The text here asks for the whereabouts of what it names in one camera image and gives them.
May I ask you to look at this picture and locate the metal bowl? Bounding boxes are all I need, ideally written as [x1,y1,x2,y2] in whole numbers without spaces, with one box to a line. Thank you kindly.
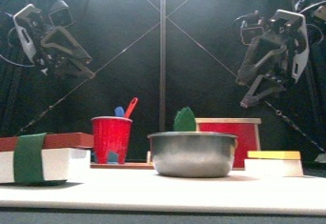
[147,131,239,178]

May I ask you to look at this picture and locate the red box with wooden rim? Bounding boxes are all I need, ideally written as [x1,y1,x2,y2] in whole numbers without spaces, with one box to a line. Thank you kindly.
[193,117,261,171]

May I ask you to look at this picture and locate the green leaf-shaped toy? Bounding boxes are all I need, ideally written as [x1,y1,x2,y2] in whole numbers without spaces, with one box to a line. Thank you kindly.
[172,106,197,132]

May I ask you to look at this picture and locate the red plastic cup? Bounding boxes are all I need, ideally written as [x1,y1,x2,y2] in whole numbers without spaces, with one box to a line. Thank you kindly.
[90,115,133,165]

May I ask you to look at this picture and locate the yellow and white block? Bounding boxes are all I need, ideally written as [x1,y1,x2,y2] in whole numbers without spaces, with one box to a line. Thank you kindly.
[243,150,306,178]

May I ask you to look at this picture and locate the white box with green band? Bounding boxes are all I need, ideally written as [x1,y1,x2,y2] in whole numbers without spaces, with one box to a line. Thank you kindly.
[0,132,94,185]

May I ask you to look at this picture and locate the green band around box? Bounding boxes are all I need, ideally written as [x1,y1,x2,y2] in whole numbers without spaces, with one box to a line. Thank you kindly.
[13,132,46,185]

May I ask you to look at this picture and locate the brown wooden tray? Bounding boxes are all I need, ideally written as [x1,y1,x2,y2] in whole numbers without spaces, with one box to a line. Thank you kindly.
[89,161,155,171]

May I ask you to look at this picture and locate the white board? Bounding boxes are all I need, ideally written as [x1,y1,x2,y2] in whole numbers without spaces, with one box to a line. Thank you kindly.
[0,168,326,216]

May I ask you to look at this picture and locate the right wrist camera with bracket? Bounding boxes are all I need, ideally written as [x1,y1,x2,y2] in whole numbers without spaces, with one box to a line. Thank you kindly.
[232,9,311,83]

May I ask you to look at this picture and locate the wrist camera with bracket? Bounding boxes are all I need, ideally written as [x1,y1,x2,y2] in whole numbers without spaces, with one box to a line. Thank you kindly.
[12,0,76,64]
[232,9,311,83]

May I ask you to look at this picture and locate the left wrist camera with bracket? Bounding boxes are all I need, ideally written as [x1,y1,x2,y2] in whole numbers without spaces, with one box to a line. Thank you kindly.
[12,0,76,64]

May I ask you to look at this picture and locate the vertical metal frame pole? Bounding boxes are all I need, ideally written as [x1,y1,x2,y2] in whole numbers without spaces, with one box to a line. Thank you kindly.
[157,0,168,132]

